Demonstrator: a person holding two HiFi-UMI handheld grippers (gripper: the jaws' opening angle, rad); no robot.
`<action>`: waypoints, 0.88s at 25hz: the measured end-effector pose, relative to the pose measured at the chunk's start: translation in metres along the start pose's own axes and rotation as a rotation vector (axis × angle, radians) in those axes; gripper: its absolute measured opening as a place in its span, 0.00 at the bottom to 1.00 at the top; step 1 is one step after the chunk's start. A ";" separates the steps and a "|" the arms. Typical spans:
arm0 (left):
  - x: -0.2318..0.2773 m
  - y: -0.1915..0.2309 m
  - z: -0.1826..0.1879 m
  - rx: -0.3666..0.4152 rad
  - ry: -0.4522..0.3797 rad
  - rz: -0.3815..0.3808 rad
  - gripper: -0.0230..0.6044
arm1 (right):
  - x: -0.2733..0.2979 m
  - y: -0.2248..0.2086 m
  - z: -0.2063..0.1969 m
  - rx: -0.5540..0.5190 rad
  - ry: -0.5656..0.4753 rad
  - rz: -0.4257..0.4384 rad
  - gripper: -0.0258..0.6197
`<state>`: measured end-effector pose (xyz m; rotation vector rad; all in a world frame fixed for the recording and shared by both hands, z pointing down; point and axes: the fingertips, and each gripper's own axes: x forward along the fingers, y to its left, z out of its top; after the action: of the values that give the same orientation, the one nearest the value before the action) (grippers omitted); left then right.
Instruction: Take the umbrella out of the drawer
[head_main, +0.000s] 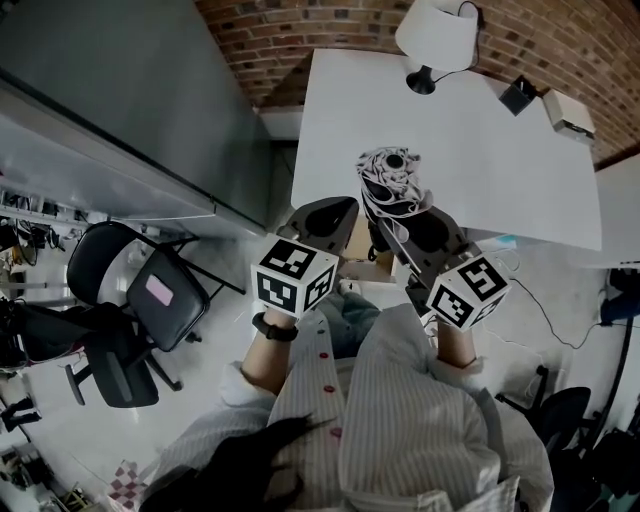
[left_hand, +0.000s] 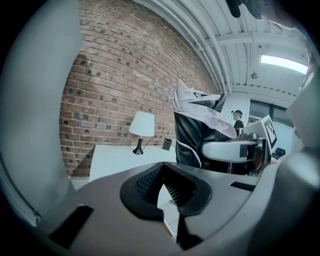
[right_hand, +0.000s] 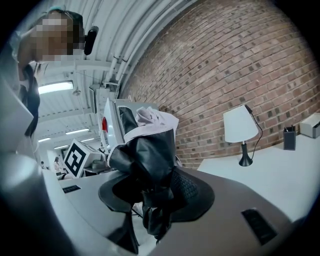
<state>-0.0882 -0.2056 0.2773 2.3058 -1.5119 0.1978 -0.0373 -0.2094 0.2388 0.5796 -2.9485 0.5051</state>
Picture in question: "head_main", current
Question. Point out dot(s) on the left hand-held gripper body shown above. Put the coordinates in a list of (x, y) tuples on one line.
[(300, 280)]

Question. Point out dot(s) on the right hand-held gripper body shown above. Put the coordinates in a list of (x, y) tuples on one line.
[(465, 300)]

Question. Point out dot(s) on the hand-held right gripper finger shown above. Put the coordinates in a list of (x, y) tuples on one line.
[(407, 250), (456, 237)]

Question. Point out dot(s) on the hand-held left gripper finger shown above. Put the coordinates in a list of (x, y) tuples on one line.
[(297, 220), (352, 225)]

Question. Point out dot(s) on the black and white cloth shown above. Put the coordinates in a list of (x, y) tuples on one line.
[(385, 180)]

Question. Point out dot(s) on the person's left forearm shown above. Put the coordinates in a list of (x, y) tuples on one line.
[(267, 365)]

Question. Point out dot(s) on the person's right forearm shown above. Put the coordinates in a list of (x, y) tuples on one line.
[(455, 345)]

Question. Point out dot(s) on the white desk cabinet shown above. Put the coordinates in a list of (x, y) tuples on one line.
[(500, 175)]

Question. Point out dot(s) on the pale shoe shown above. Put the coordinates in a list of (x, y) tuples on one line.
[(348, 286)]

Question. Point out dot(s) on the black wristband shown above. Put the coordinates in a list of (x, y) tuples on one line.
[(272, 330)]

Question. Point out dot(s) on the blue jeans leg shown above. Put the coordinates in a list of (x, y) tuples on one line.
[(355, 320)]

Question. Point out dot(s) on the black folding chair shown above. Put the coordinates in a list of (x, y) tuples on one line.
[(185, 320)]

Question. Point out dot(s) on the striped button shirt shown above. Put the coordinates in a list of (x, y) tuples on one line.
[(410, 425)]

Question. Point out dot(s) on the pink flat pad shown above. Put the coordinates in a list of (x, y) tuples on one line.
[(160, 290)]

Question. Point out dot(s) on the black office chair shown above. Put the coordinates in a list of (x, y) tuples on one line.
[(565, 410), (120, 375)]

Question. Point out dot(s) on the black pen holder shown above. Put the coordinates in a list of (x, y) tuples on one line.
[(515, 97)]

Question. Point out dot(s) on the dark blue bag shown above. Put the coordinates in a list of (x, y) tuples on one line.
[(620, 305)]

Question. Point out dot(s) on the small white box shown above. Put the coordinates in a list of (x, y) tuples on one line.
[(567, 112)]

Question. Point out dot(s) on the white shade table lamp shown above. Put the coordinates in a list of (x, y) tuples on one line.
[(435, 35)]

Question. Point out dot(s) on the cluttered workbench shelf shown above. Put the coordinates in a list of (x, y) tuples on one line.
[(30, 210)]

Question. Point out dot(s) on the red checkered cloth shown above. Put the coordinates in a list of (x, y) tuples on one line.
[(125, 487)]

